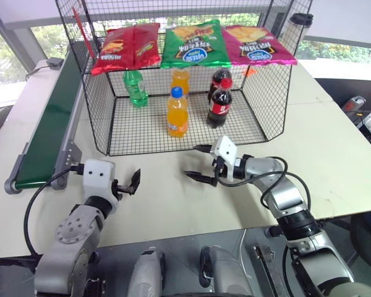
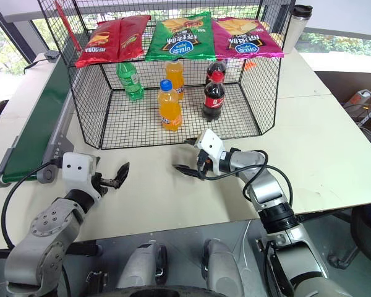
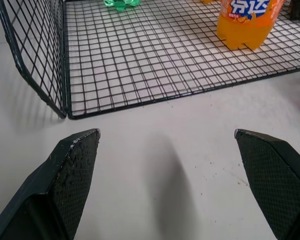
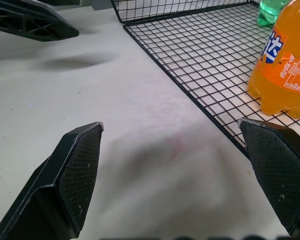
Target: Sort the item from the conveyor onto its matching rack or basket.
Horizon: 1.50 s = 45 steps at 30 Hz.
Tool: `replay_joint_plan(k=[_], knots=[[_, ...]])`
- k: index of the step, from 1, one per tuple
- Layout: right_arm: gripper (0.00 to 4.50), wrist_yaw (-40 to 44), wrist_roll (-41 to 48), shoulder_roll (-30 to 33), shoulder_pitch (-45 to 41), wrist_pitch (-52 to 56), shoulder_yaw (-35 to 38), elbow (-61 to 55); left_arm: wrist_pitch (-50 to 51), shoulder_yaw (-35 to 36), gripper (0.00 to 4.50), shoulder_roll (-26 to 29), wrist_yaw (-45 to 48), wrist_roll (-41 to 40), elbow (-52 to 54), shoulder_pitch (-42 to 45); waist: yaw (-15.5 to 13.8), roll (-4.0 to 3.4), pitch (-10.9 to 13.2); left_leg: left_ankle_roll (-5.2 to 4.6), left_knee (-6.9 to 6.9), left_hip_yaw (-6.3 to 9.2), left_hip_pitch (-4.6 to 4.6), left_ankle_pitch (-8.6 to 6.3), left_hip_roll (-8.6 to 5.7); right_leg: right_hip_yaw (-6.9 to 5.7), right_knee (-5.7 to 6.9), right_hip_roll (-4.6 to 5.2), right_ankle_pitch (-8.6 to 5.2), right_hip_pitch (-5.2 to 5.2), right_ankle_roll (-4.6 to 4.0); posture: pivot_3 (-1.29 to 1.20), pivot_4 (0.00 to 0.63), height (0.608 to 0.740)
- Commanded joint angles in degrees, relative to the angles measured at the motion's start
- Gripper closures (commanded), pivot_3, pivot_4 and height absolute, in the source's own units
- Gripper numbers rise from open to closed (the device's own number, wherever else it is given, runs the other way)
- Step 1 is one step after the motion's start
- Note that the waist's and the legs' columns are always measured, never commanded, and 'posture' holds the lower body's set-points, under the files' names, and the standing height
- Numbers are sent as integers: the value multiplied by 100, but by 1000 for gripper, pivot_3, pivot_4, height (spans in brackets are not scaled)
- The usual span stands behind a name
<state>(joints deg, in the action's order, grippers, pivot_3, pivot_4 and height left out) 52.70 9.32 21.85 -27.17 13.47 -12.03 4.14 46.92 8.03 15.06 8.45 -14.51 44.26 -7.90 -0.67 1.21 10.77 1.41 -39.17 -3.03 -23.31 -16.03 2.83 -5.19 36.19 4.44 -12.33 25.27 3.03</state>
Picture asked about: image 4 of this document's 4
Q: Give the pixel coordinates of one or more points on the green soda plastic bottle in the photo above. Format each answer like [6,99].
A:
[266,15]

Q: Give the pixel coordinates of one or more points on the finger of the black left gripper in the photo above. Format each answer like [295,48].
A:
[27,22]

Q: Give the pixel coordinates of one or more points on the orange soda plastic bottle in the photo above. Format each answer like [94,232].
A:
[285,75]

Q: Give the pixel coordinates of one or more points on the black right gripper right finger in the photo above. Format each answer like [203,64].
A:
[277,165]

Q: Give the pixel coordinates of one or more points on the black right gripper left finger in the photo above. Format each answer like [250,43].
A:
[65,180]

